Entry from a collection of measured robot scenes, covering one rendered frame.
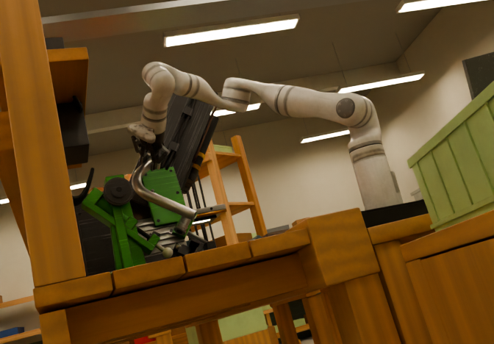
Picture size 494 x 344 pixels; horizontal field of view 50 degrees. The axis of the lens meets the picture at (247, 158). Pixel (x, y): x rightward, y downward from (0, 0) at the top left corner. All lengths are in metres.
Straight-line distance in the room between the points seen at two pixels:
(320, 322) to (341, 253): 0.62
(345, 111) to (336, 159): 10.50
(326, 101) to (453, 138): 0.56
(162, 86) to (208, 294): 0.60
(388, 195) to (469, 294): 0.49
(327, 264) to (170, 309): 0.34
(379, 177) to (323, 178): 10.30
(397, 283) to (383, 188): 0.28
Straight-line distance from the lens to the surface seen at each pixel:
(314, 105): 1.49
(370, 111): 1.48
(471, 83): 0.96
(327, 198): 11.60
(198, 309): 1.13
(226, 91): 1.68
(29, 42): 1.21
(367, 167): 1.41
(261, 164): 11.44
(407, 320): 1.23
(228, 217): 4.35
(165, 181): 1.78
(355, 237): 1.20
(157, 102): 1.51
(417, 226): 1.29
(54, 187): 1.07
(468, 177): 0.98
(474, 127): 0.92
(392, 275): 1.23
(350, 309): 1.17
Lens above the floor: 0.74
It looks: 16 degrees up
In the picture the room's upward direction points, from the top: 15 degrees counter-clockwise
